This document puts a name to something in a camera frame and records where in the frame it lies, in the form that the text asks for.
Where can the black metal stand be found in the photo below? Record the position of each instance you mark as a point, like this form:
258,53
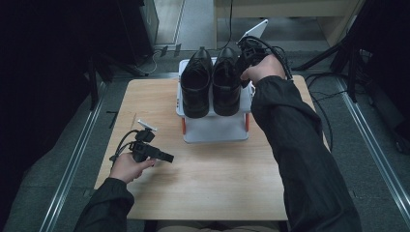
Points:
93,87
322,54

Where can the grey shoe rack orange clips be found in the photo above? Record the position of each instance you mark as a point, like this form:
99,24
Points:
216,129

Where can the person's left hand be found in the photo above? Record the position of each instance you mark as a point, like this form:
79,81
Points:
127,169

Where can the dark computer tower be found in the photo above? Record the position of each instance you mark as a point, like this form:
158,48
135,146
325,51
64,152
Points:
150,19

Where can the black leather shoe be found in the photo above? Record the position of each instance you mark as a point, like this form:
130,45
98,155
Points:
195,93
226,93

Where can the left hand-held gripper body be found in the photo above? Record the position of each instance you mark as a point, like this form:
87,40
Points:
141,151

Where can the person's right hand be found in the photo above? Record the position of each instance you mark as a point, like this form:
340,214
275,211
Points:
269,69

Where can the metal floor rail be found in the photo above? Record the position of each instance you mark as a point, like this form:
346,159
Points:
69,167
370,132

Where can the black plug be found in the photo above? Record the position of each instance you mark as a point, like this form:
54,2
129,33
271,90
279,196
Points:
164,51
178,50

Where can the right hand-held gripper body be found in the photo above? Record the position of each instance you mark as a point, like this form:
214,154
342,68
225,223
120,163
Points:
251,53

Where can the wooden cabinet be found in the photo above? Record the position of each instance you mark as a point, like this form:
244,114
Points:
290,8

